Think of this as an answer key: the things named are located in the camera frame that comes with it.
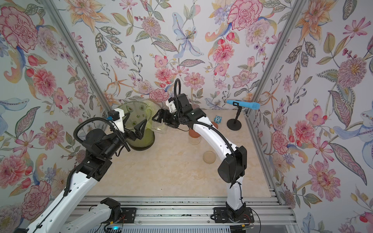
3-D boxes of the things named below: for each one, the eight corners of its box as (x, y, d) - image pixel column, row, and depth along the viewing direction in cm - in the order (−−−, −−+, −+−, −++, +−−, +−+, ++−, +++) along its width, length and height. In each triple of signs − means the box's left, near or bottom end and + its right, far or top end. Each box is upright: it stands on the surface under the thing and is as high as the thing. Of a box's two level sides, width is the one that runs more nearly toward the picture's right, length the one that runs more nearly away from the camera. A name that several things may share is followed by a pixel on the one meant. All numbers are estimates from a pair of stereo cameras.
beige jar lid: (203, 163, 95) (203, 162, 93) (202, 152, 100) (202, 150, 99) (216, 163, 95) (216, 162, 93) (214, 152, 100) (215, 150, 99)
